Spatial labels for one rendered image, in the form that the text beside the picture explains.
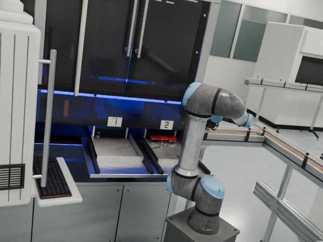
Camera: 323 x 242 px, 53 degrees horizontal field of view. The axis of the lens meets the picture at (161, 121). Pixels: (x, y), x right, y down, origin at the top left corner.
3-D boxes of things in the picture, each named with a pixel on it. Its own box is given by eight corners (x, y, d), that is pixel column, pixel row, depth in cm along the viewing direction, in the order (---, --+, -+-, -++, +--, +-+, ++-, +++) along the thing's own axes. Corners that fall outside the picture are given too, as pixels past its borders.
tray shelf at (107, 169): (80, 139, 203) (80, 136, 203) (182, 143, 228) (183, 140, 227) (89, 177, 161) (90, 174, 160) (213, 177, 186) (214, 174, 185)
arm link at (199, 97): (191, 206, 147) (218, 90, 129) (161, 194, 152) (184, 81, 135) (200, 195, 157) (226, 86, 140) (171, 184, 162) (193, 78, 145)
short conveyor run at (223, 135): (183, 145, 230) (187, 124, 226) (175, 137, 244) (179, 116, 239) (263, 148, 254) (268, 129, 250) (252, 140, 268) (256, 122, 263)
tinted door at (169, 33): (125, 91, 195) (140, -13, 177) (190, 97, 210) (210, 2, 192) (125, 91, 194) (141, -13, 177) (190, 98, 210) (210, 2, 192)
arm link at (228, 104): (248, 92, 127) (255, 112, 173) (221, 85, 131) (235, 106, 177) (239, 120, 127) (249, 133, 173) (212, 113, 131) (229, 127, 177)
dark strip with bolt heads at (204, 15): (178, 127, 214) (204, 1, 190) (183, 128, 216) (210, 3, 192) (178, 128, 213) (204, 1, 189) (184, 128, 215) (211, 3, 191)
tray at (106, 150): (89, 137, 205) (89, 131, 204) (129, 138, 214) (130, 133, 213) (96, 161, 174) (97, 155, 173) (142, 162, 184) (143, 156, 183)
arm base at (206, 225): (225, 228, 153) (230, 210, 150) (205, 239, 142) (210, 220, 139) (201, 211, 163) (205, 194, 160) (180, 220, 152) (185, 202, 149)
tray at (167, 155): (142, 140, 215) (142, 135, 214) (178, 142, 224) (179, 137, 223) (157, 164, 184) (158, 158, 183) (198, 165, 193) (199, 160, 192)
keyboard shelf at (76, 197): (10, 163, 177) (10, 159, 176) (62, 160, 190) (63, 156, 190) (18, 211, 140) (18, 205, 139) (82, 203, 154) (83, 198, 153)
